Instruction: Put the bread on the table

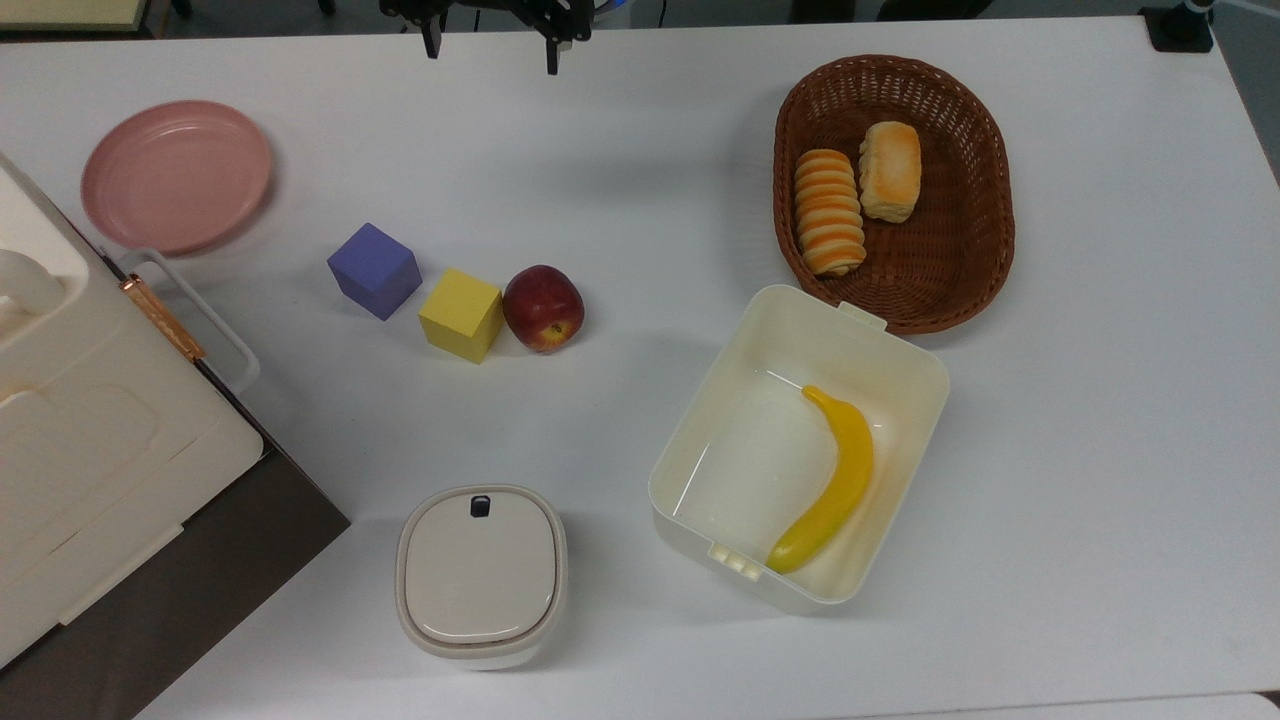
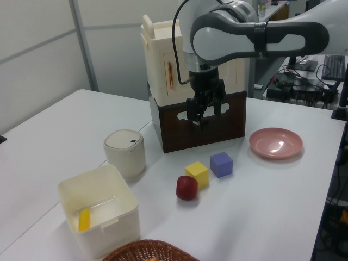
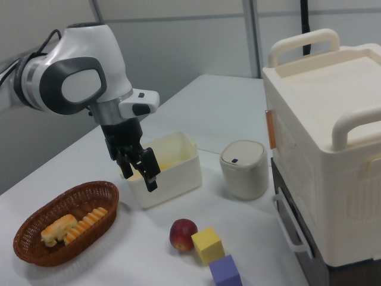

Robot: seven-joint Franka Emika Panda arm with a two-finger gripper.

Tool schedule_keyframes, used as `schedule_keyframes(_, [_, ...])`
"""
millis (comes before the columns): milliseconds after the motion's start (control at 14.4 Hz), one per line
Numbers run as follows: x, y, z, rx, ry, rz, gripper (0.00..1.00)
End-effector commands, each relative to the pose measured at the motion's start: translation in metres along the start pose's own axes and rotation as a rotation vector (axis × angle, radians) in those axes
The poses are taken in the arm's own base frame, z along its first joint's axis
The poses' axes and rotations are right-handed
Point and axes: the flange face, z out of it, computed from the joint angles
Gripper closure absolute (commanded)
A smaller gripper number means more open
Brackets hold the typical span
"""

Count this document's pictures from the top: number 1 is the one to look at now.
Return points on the copper latch strip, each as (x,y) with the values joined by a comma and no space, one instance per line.
(163,317)

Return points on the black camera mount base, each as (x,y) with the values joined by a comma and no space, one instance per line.
(1178,28)

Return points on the striped ridged bread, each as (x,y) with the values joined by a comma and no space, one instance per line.
(830,212)

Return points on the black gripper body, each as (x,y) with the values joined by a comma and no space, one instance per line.
(500,8)

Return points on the pink plate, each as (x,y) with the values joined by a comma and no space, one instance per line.
(176,176)

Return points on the large cream storage box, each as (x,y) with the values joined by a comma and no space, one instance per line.
(90,450)

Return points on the yellow cube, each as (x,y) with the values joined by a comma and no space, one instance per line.
(460,315)

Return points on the brown wicker basket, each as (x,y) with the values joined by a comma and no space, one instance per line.
(960,250)

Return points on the small cream lidded bin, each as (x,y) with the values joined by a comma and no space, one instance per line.
(481,575)

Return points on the beige board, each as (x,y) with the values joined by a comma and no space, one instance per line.
(65,12)

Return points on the purple cube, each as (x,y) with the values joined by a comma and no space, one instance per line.
(374,270)

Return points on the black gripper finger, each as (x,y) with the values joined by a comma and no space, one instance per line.
(432,38)
(554,55)

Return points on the yellow banana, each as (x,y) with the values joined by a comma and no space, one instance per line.
(845,480)

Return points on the red apple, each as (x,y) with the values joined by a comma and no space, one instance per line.
(543,308)

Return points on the cream open plastic box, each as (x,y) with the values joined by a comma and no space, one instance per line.
(760,460)

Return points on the square golden bread roll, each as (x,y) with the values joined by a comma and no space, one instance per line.
(890,172)

